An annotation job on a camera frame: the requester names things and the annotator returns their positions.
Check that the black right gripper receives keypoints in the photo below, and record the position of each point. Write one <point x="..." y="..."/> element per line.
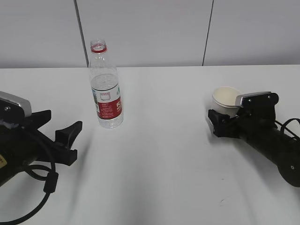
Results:
<point x="257" y="133"/>

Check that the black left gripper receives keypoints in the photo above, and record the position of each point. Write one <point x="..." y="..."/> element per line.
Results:
<point x="24" y="144"/>

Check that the white paper cup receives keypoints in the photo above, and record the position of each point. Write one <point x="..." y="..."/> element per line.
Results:
<point x="223" y="100"/>

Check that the clear plastic water bottle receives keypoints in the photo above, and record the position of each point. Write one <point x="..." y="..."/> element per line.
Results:
<point x="104" y="82"/>

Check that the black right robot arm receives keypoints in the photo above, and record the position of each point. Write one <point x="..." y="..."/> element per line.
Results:
<point x="287" y="156"/>

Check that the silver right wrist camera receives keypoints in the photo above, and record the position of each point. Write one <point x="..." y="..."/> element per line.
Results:
<point x="261" y="105"/>

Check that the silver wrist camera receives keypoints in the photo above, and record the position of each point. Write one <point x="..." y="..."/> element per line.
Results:
<point x="261" y="105"/>
<point x="14" y="109"/>

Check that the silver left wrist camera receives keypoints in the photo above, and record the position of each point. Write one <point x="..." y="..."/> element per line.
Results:
<point x="14" y="109"/>

